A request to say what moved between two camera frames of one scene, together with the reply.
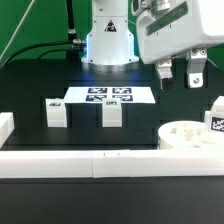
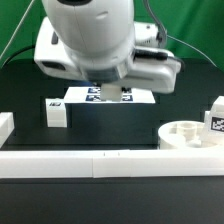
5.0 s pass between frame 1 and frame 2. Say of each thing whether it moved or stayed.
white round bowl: stayed
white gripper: moved
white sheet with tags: stayed
